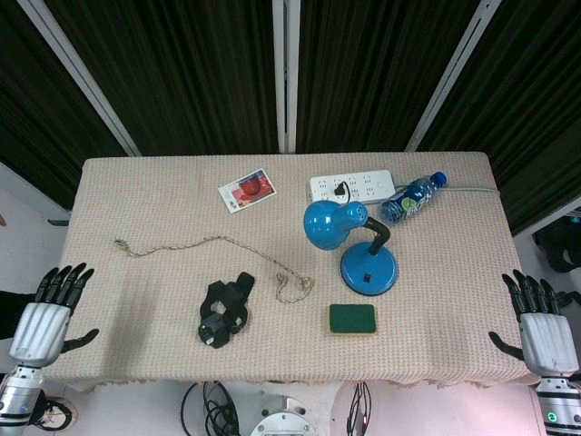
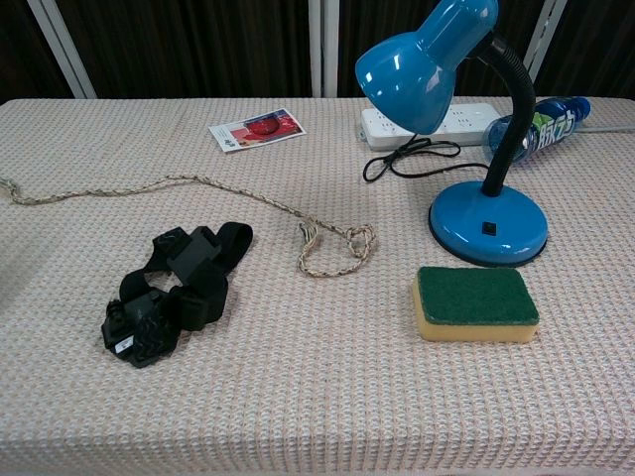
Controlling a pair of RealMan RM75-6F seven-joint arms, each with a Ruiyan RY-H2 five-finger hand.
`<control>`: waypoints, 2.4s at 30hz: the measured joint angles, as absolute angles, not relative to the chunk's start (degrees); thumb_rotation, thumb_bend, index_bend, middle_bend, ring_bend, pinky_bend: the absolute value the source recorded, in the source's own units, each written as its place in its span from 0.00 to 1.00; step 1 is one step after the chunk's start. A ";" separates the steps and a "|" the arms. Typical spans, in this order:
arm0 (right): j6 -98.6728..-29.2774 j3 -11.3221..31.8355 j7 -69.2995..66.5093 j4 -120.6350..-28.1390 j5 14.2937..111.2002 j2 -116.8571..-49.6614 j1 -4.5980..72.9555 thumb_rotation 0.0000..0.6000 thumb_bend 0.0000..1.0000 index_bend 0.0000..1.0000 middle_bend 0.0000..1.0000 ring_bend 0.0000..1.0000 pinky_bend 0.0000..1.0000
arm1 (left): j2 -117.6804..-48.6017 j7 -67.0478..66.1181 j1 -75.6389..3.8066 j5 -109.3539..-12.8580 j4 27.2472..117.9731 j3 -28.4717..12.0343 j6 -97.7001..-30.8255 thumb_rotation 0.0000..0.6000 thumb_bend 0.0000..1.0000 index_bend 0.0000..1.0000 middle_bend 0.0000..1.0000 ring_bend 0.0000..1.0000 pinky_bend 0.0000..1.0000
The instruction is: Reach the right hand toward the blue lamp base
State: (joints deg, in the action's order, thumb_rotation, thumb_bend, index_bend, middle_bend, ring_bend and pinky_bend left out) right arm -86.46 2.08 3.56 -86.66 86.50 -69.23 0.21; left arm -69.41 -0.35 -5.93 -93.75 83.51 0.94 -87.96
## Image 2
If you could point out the beige woven tablecloth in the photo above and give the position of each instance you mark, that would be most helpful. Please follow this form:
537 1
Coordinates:
297 372

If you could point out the white frame post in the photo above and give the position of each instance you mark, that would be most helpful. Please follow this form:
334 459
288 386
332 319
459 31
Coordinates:
546 35
67 47
322 47

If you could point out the blue plastic drink bottle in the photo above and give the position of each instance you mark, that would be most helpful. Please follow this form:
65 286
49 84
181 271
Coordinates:
555 126

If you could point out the blue desk lamp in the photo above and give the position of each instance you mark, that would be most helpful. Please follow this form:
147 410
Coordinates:
488 223

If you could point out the yellow sponge with green pad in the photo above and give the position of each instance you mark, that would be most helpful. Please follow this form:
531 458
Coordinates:
471 297

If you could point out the white power strip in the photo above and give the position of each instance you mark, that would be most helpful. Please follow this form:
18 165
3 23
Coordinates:
471 116

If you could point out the red and white card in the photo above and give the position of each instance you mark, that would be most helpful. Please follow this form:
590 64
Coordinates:
258 130

